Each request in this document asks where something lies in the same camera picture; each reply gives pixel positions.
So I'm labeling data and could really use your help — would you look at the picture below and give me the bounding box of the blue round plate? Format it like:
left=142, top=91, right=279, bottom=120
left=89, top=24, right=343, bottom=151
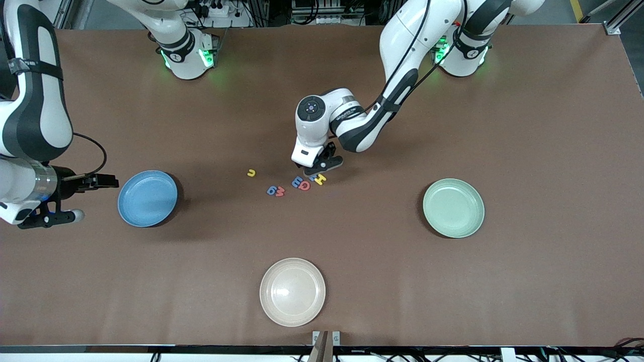
left=118, top=170, right=178, bottom=228

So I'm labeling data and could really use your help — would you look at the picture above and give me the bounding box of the beige round plate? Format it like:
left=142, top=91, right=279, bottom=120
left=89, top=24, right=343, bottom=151
left=260, top=258, right=326, bottom=327

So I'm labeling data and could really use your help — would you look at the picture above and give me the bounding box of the pale green round plate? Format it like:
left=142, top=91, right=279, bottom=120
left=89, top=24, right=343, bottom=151
left=423, top=178, right=485, bottom=238

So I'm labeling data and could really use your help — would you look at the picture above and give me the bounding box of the white power strip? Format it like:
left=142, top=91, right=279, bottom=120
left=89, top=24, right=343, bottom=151
left=194, top=0, right=229, bottom=18

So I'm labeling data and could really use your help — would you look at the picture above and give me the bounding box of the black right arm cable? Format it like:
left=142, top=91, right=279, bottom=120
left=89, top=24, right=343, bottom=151
left=73, top=133, right=108, bottom=175

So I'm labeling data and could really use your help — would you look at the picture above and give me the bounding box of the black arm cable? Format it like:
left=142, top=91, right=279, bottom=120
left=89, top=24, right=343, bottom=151
left=370, top=0, right=471, bottom=114
left=73, top=133, right=108, bottom=175

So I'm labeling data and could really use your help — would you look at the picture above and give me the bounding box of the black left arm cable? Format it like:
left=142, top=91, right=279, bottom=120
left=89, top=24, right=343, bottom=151
left=370, top=0, right=471, bottom=114

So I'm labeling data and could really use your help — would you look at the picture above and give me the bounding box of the aluminium frame profile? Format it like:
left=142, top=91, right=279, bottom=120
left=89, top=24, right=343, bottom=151
left=50, top=0, right=76, bottom=29
left=604, top=0, right=644, bottom=36

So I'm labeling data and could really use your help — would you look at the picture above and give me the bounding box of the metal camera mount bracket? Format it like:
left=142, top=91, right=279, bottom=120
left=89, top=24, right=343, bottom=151
left=312, top=330, right=341, bottom=362

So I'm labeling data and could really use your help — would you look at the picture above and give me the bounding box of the black table edge rail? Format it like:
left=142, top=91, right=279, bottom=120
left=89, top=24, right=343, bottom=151
left=0, top=345, right=644, bottom=354

